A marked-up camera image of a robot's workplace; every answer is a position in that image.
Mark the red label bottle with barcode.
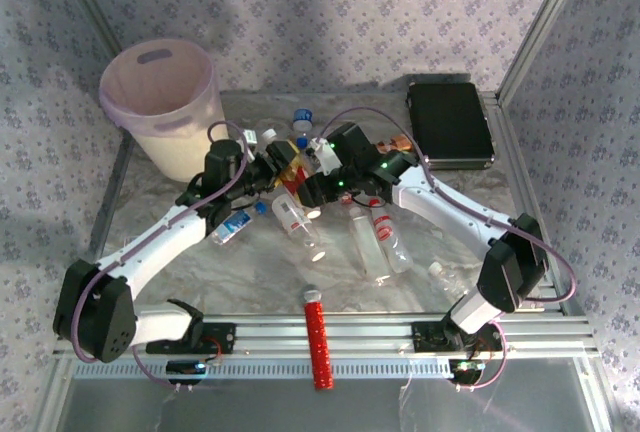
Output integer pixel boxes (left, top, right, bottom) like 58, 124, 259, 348
271, 194, 327, 264

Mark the blue label water bottle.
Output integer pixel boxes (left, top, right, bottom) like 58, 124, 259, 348
208, 201, 270, 246

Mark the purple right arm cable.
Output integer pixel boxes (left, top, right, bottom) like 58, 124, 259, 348
319, 105, 579, 393

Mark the small black electronics board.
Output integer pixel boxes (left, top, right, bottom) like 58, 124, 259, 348
165, 358, 208, 386
448, 358, 487, 385

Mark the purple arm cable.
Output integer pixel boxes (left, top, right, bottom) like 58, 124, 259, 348
72, 120, 254, 393
319, 105, 579, 393

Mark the red glitter microphone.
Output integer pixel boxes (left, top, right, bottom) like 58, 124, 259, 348
298, 283, 336, 393

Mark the clear bottle red label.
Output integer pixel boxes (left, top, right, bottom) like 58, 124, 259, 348
368, 198, 416, 274

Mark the slotted grey cable duct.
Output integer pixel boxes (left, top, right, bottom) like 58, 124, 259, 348
72, 355, 454, 379

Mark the black hard case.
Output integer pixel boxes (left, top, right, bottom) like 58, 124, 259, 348
405, 80, 497, 171

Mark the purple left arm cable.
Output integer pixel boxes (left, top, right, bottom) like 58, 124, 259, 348
72, 120, 254, 393

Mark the aluminium frame post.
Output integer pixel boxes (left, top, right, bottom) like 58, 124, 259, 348
49, 0, 126, 61
497, 0, 594, 103

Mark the clear bottle white cap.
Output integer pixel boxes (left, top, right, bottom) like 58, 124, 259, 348
426, 260, 474, 303
258, 126, 296, 148

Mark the white bin with pink liner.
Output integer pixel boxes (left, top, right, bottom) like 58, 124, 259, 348
98, 37, 230, 184

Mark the brown snack wrapper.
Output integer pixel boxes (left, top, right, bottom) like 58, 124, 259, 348
379, 133, 417, 154

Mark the yellow red label bottle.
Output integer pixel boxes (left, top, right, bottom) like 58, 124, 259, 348
277, 160, 310, 203

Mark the wide blue cap bottle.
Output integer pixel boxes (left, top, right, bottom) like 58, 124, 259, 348
291, 107, 316, 134

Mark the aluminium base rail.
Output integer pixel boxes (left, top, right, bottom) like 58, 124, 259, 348
53, 312, 601, 359

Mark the tall clear plastic bottle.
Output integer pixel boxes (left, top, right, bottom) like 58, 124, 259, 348
348, 205, 392, 284

